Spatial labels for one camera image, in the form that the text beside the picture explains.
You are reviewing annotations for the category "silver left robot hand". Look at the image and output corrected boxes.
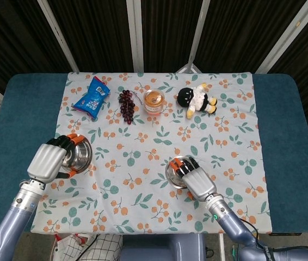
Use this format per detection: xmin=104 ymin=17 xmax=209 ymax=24
xmin=27 ymin=133 xmax=84 ymax=184

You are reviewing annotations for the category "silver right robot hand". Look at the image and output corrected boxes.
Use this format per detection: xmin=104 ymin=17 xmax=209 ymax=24
xmin=169 ymin=156 xmax=217 ymax=202

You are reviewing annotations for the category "metal bowl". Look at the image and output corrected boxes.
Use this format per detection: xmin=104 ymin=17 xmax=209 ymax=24
xmin=58 ymin=133 xmax=93 ymax=175
xmin=165 ymin=156 xmax=198 ymax=190

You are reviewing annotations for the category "teal table cover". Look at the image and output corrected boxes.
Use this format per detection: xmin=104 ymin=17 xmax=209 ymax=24
xmin=0 ymin=72 xmax=308 ymax=233

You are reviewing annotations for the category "floral print tablecloth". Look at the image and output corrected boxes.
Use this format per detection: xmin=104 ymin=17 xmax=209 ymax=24
xmin=30 ymin=71 xmax=273 ymax=235

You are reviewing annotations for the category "grey blue robot torso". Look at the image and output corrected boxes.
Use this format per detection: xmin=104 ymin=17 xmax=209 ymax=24
xmin=120 ymin=233 xmax=206 ymax=261

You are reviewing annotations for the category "blue snack bag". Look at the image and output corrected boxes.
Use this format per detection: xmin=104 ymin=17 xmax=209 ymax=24
xmin=71 ymin=76 xmax=111 ymax=120

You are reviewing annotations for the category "black and white plush doll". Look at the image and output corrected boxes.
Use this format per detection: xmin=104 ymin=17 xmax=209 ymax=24
xmin=177 ymin=83 xmax=218 ymax=120

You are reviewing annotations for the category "clear jar with orange lid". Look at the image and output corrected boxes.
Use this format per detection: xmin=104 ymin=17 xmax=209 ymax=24
xmin=143 ymin=89 xmax=165 ymax=116

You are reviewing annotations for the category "dark red grape bunch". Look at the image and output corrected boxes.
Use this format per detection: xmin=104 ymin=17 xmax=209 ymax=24
xmin=118 ymin=89 xmax=144 ymax=126

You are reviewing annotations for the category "black white checked bag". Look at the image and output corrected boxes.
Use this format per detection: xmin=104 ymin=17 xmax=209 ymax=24
xmin=52 ymin=233 xmax=124 ymax=261

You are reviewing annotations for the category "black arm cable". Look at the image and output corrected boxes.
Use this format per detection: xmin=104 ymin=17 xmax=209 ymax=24
xmin=238 ymin=217 xmax=308 ymax=253

